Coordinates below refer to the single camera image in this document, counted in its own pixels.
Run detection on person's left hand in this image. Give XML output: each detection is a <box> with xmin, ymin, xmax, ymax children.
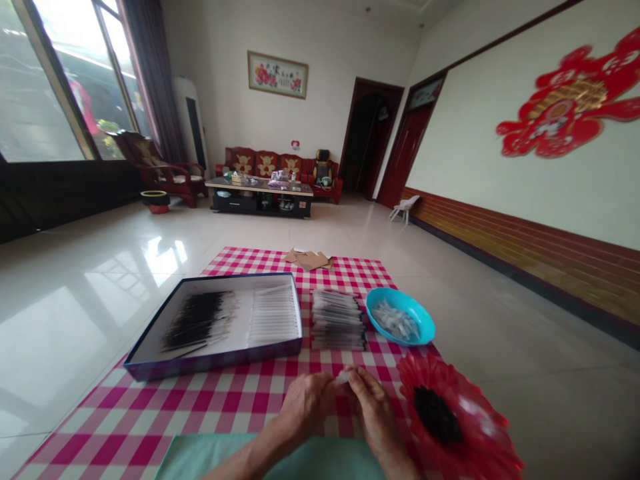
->
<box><xmin>274</xmin><ymin>371</ymin><xmax>347</xmax><ymax>442</ymax></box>

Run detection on person's right hand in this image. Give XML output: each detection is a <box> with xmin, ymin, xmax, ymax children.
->
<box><xmin>345</xmin><ymin>365</ymin><xmax>403</xmax><ymax>454</ymax></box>

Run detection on stack of assembled pens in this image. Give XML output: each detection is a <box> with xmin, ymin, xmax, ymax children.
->
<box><xmin>309</xmin><ymin>287</ymin><xmax>369</xmax><ymax>352</ymax></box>

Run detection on pile of clear pen caps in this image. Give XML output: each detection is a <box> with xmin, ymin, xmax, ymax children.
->
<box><xmin>372</xmin><ymin>299</ymin><xmax>420</xmax><ymax>343</ymax></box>

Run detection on blue plastic bowl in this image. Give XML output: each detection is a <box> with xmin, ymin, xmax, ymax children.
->
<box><xmin>365</xmin><ymin>287</ymin><xmax>437</xmax><ymax>346</ymax></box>

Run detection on pile of small black parts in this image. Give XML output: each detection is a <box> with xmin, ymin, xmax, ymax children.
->
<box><xmin>413</xmin><ymin>385</ymin><xmax>465</xmax><ymax>446</ymax></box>

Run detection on pile of clear pen tubes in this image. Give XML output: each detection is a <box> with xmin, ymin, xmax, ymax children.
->
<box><xmin>245</xmin><ymin>281</ymin><xmax>300</xmax><ymax>349</ymax></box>

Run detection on red flower-shaped plastic plate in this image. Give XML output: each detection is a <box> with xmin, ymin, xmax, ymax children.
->
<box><xmin>395</xmin><ymin>352</ymin><xmax>526</xmax><ymax>480</ymax></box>

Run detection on pink white checked cloth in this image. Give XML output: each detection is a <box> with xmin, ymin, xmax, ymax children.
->
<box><xmin>11</xmin><ymin>245</ymin><xmax>451</xmax><ymax>480</ymax></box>

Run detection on brown cardboard pieces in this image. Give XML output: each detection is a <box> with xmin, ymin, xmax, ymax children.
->
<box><xmin>285</xmin><ymin>247</ymin><xmax>337</xmax><ymax>273</ymax></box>

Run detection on shallow blue cardboard box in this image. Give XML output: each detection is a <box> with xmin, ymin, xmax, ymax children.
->
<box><xmin>123</xmin><ymin>272</ymin><xmax>304</xmax><ymax>383</ymax></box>

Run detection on pale green mat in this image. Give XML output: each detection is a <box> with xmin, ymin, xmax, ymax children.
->
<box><xmin>153</xmin><ymin>433</ymin><xmax>389</xmax><ymax>480</ymax></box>

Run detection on pile of black pen refills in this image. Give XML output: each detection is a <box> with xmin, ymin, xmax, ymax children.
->
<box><xmin>159</xmin><ymin>289</ymin><xmax>240</xmax><ymax>359</ymax></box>

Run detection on small white plastic chair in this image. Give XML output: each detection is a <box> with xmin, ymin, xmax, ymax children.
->
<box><xmin>389</xmin><ymin>195</ymin><xmax>421</xmax><ymax>226</ymax></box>

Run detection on black coffee table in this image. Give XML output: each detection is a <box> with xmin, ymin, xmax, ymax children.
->
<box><xmin>205</xmin><ymin>175</ymin><xmax>315</xmax><ymax>220</ymax></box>

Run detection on black yellow massage cushion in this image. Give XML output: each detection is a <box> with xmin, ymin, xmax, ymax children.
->
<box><xmin>311</xmin><ymin>148</ymin><xmax>337</xmax><ymax>191</ymax></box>

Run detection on red wooden sofa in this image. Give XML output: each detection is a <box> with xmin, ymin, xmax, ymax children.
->
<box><xmin>215</xmin><ymin>146</ymin><xmax>345</xmax><ymax>206</ymax></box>

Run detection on dark red wooden door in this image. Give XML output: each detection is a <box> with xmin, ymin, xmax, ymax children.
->
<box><xmin>375</xmin><ymin>69</ymin><xmax>449</xmax><ymax>211</ymax></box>

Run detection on dark wooden doorway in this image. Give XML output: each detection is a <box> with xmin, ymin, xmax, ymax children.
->
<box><xmin>337</xmin><ymin>76</ymin><xmax>406</xmax><ymax>202</ymax></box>

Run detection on black yellow red basin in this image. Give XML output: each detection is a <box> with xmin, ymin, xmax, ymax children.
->
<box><xmin>139</xmin><ymin>189</ymin><xmax>172</xmax><ymax>216</ymax></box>

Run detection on red wooden armchair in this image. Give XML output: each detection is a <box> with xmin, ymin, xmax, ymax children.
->
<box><xmin>105</xmin><ymin>131</ymin><xmax>210</xmax><ymax>209</ymax></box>

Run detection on white standing air conditioner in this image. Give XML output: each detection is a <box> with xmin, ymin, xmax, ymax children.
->
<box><xmin>171</xmin><ymin>75</ymin><xmax>210</xmax><ymax>173</ymax></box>

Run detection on framed floral picture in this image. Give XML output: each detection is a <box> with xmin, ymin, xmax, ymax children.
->
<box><xmin>247</xmin><ymin>49</ymin><xmax>309</xmax><ymax>101</ymax></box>

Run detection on dark purple curtain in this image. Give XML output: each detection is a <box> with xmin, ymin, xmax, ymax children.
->
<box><xmin>119</xmin><ymin>0</ymin><xmax>187</xmax><ymax>165</ymax></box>

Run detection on large window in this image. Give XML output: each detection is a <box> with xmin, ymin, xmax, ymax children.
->
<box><xmin>0</xmin><ymin>0</ymin><xmax>151</xmax><ymax>164</ymax></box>

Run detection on red paper wall decoration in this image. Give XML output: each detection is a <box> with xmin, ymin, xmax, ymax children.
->
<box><xmin>495</xmin><ymin>25</ymin><xmax>640</xmax><ymax>160</ymax></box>

